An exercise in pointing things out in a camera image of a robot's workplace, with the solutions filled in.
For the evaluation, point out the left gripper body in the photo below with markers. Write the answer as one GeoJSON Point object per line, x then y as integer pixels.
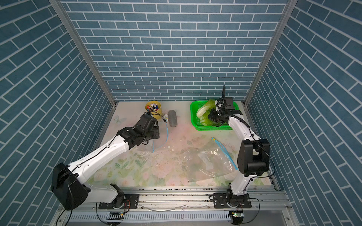
{"type": "Point", "coordinates": [153, 133]}

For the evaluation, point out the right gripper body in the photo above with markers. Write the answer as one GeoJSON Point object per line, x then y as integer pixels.
{"type": "Point", "coordinates": [216, 117]}

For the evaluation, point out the clear zipper bag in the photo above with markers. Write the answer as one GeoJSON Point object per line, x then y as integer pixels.
{"type": "Point", "coordinates": [165, 164]}
{"type": "Point", "coordinates": [207, 162]}

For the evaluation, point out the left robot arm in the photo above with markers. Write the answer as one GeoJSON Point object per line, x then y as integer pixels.
{"type": "Point", "coordinates": [69, 182]}

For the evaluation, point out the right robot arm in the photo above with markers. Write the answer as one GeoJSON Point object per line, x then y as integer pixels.
{"type": "Point", "coordinates": [253, 159]}

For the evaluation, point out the yellow pen cup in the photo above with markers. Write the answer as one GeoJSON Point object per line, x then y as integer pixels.
{"type": "Point", "coordinates": [155, 108]}

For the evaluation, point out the grey fabric case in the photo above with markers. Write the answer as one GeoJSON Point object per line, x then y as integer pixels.
{"type": "Point", "coordinates": [172, 118]}

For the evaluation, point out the green plastic basket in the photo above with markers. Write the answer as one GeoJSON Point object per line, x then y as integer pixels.
{"type": "Point", "coordinates": [194, 107]}

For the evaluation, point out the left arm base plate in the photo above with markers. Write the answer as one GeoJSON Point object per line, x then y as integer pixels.
{"type": "Point", "coordinates": [127, 202]}

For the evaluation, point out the aluminium rail frame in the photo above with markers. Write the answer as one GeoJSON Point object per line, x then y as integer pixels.
{"type": "Point", "coordinates": [163, 205]}

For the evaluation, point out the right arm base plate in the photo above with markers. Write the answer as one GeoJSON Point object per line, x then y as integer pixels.
{"type": "Point", "coordinates": [223, 201]}

